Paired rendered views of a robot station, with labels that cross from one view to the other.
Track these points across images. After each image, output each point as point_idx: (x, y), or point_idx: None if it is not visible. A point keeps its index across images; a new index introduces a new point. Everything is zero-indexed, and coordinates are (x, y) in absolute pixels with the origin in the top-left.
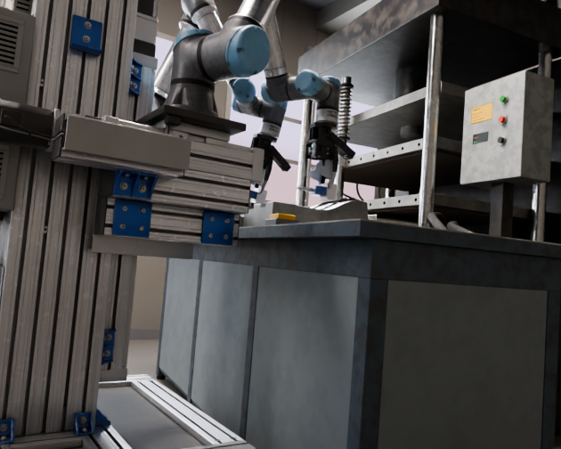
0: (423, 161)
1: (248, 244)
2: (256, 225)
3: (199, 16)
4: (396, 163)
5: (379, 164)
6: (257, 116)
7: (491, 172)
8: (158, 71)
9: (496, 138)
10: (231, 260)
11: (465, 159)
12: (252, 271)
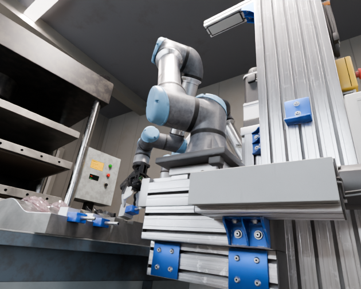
0: (76, 180)
1: (136, 260)
2: (136, 241)
3: (198, 84)
4: (7, 155)
5: None
6: (147, 149)
7: (96, 198)
8: (180, 80)
9: (102, 182)
10: (97, 277)
11: (82, 184)
12: (141, 286)
